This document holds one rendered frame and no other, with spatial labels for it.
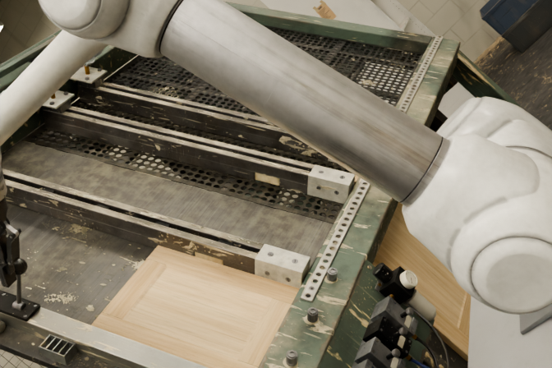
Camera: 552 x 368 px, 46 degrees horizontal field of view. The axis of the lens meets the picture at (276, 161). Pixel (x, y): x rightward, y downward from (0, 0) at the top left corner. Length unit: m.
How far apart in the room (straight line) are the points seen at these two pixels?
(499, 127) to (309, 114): 0.31
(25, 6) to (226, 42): 7.40
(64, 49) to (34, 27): 7.05
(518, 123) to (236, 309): 0.86
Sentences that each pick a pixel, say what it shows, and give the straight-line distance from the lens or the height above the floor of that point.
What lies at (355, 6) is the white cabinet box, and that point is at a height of 1.22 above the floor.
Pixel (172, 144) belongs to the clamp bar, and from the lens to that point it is 2.08.
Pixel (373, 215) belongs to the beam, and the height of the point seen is 0.83.
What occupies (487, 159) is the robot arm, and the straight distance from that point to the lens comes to 0.81.
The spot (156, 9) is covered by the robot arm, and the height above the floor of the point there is 1.43.
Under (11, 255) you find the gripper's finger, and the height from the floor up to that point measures 1.45.
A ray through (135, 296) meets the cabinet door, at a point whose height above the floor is 1.19.
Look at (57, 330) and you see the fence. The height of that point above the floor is 1.27.
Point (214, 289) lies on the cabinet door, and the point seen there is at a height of 1.05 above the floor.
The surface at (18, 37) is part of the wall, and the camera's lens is 8.36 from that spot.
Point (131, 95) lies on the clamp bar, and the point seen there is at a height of 1.63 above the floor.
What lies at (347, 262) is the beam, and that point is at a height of 0.84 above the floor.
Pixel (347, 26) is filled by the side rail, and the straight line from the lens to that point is 2.95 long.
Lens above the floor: 1.26
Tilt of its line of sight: 4 degrees down
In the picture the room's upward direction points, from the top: 49 degrees counter-clockwise
